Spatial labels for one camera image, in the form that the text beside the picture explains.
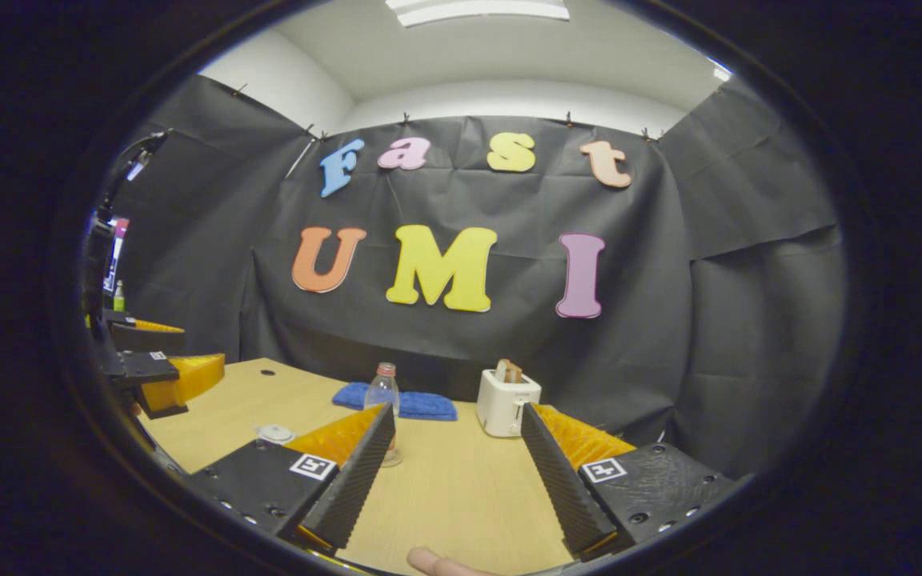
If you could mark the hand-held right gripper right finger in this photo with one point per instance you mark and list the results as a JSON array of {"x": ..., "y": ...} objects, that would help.
[{"x": 565, "y": 488}]

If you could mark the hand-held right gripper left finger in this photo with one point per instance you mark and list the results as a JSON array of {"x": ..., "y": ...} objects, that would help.
[{"x": 357, "y": 480}]

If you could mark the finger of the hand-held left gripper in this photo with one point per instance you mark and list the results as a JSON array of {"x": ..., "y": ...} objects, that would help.
[
  {"x": 145, "y": 338},
  {"x": 189, "y": 376}
]

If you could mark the clear plastic water bottle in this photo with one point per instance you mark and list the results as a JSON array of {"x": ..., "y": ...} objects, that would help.
[{"x": 382, "y": 396}]

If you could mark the green drink bottle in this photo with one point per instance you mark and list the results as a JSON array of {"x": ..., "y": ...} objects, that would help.
[{"x": 118, "y": 298}]

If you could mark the computer monitor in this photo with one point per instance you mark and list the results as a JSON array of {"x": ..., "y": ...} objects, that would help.
[{"x": 118, "y": 248}]

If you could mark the white toaster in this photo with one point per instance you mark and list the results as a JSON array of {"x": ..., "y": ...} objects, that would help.
[{"x": 501, "y": 408}]

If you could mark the blue towel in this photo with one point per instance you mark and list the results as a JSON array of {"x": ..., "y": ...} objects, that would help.
[{"x": 429, "y": 406}]

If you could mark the toast slice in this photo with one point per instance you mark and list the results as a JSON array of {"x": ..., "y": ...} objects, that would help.
[{"x": 509, "y": 372}]

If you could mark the black backdrop cloth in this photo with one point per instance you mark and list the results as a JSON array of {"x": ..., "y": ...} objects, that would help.
[{"x": 509, "y": 344}]

